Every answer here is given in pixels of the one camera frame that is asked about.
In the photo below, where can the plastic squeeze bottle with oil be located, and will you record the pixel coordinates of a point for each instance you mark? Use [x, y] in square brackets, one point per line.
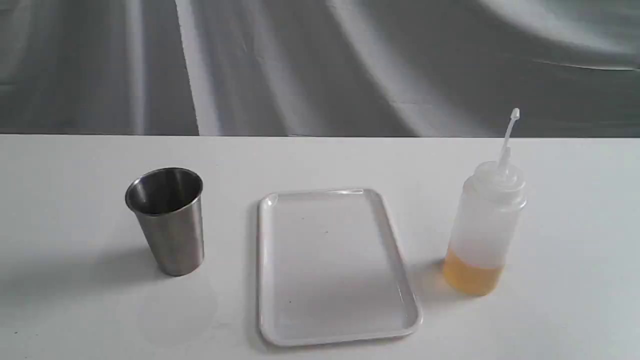
[487, 216]

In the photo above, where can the grey fabric backdrop curtain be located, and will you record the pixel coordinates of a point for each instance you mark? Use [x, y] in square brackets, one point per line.
[321, 68]

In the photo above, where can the white plastic tray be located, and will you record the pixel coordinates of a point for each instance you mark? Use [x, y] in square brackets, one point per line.
[330, 270]

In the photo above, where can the stainless steel cup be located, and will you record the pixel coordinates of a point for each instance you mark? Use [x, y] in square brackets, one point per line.
[167, 203]

